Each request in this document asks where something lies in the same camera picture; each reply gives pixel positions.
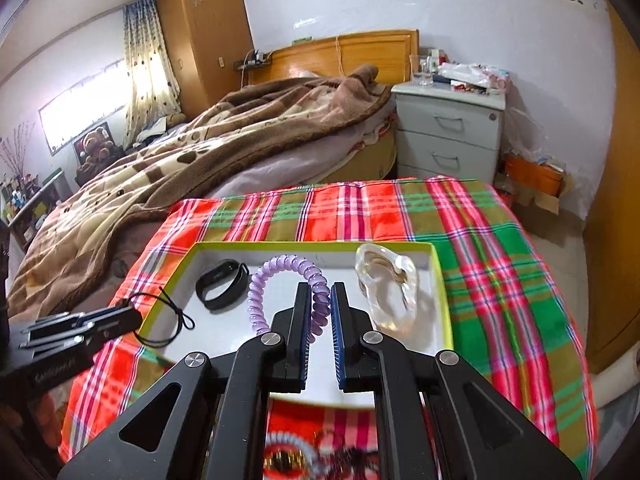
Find power strip with plugs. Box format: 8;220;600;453
234;50;273;68

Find grey nightstand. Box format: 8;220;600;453
391;80;507;186

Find pile of small packets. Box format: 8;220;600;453
434;62;511;95

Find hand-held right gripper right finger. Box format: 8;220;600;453
330;282;583;480

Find clear plastic bag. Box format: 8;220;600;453
502;105;570;166

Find blue spiral hair tie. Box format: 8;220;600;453
265;430;326;463

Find wooden wardrobe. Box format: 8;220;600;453
156;0;255;120
582;5;640;376

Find black elastic hair tie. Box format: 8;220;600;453
124;290;196;347

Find brown teddy bear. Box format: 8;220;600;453
75;127;118;178

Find black smart band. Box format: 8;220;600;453
195;259;251;310

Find dotted curtain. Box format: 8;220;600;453
122;0;182;148

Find bright window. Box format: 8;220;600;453
39;57;132;156

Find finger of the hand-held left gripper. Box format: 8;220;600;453
20;306;144;356
37;308;127;329

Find clear hair claw clip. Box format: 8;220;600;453
354;242;418;333

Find clear glass cup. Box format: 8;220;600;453
410;54;435;86

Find purple spiral hair tie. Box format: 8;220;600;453
247;255;331;347

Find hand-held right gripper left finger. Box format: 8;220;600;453
56;282;313;480

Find yellow-green cardboard box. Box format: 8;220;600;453
136;241;455;409

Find red green plaid cloth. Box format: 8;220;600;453
59;176;598;480

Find shelf with bottles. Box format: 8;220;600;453
0;170;66;247

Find orange box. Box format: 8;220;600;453
504;154;563;197

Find wooden headboard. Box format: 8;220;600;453
247;29;420;86

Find brown patterned blanket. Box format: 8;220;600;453
6;64;396;317

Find decorative twigs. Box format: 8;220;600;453
0;122;37;177

